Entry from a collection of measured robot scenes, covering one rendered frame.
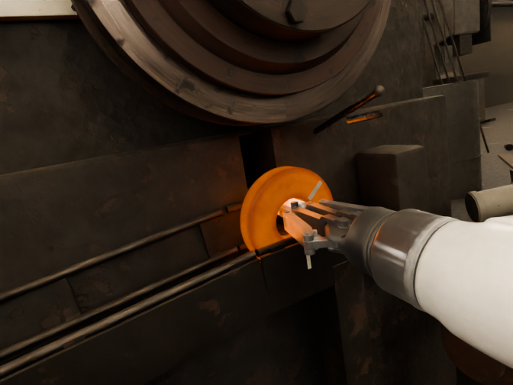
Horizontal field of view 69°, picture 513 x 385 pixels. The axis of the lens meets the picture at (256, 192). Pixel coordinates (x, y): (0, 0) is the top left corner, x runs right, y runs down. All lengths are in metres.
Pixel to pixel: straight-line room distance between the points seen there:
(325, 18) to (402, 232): 0.25
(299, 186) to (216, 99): 0.18
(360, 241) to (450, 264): 0.11
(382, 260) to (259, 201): 0.21
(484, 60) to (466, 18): 4.38
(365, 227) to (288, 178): 0.18
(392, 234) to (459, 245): 0.07
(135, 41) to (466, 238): 0.38
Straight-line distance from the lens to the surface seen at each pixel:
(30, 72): 0.60
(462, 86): 3.22
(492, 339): 0.33
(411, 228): 0.37
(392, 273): 0.37
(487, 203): 0.78
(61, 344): 0.49
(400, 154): 0.67
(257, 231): 0.53
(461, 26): 8.47
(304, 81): 0.52
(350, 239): 0.41
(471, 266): 0.32
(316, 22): 0.46
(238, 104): 0.49
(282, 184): 0.54
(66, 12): 0.60
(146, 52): 0.46
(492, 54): 13.19
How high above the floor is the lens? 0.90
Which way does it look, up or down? 12 degrees down
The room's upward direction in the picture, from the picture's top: 9 degrees counter-clockwise
